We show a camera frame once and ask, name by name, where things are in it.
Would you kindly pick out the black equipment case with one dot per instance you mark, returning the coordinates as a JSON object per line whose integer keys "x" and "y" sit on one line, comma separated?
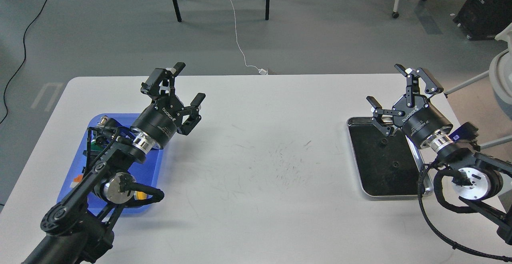
{"x": 484, "y": 19}

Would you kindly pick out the silver metal tray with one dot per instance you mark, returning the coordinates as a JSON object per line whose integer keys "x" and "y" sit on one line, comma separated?
{"x": 378, "y": 179}

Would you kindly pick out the white chair at right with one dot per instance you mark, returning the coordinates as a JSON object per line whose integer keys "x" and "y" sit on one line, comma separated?
{"x": 499, "y": 73}

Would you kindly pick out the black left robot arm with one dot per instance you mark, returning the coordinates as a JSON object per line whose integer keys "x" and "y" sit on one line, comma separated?
{"x": 79, "y": 228}

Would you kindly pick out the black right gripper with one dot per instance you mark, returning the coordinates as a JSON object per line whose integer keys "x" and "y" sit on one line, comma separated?
{"x": 413, "y": 113}

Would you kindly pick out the yellow push button switch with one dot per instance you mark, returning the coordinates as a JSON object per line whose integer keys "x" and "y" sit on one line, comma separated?
{"x": 138, "y": 195}

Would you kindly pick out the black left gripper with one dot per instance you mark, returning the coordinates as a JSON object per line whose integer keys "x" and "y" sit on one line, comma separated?
{"x": 162, "y": 119}

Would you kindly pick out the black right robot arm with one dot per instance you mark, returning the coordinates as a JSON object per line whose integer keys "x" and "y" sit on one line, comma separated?
{"x": 464, "y": 177}

